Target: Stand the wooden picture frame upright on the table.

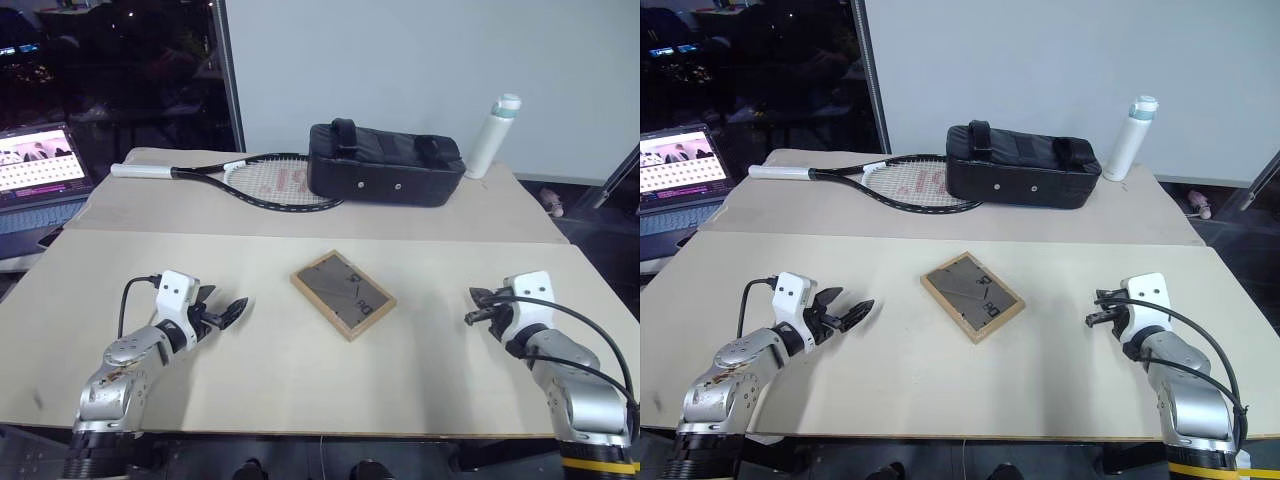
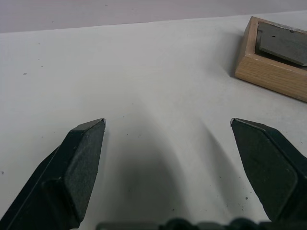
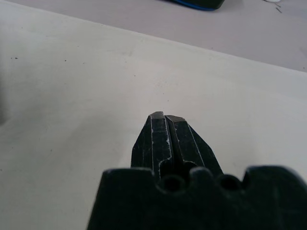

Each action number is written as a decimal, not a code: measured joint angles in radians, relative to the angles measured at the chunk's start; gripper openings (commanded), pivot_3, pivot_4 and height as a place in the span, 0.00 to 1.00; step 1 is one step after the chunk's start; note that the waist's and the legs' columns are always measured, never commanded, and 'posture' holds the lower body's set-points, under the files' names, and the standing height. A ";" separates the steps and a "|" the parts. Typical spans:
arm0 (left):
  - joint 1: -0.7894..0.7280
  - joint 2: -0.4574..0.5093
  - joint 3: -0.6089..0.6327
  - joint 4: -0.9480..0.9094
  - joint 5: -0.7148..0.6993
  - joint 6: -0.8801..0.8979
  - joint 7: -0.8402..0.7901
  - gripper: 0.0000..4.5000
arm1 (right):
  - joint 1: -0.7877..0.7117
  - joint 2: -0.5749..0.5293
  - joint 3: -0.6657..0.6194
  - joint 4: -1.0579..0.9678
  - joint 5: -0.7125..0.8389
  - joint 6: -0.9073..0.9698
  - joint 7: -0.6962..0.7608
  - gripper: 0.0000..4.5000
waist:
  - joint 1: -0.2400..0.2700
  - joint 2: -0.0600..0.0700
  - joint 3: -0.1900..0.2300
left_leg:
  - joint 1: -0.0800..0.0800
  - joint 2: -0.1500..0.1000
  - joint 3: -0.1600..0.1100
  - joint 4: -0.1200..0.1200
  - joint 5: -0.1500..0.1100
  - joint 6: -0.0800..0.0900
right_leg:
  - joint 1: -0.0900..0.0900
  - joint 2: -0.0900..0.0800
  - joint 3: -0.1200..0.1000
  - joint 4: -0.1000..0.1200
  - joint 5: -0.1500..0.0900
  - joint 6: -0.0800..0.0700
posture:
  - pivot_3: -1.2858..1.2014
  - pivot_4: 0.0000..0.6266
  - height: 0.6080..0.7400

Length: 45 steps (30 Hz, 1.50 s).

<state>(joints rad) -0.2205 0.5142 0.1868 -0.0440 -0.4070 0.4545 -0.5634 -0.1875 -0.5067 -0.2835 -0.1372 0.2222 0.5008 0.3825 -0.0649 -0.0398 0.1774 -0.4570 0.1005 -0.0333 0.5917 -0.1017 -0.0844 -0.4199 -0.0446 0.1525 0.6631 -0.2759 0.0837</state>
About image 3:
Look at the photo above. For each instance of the white round object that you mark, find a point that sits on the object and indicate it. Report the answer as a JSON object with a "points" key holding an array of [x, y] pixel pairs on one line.
{"points": [[274, 0]]}

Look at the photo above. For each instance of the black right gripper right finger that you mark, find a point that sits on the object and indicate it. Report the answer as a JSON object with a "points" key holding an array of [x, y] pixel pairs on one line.
{"points": [[192, 146]]}

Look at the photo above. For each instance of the black object with blue trim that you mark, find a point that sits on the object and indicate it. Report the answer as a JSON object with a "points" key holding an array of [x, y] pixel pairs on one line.
{"points": [[192, 4]]}

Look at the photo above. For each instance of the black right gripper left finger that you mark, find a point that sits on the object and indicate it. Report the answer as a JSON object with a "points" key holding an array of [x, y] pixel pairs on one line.
{"points": [[158, 141]]}

